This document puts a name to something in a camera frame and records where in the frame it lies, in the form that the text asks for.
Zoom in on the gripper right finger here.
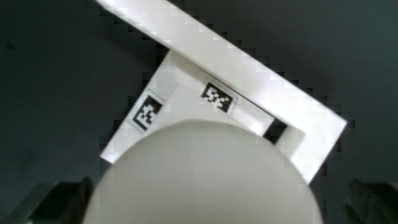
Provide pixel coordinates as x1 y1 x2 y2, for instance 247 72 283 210
343 179 398 224

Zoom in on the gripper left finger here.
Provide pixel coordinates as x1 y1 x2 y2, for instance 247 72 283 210
0 176 96 224

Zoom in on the white lamp bulb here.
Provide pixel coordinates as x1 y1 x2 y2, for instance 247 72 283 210
84 121 324 224

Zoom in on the white lamp base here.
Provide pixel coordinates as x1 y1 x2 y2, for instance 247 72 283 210
102 54 304 180

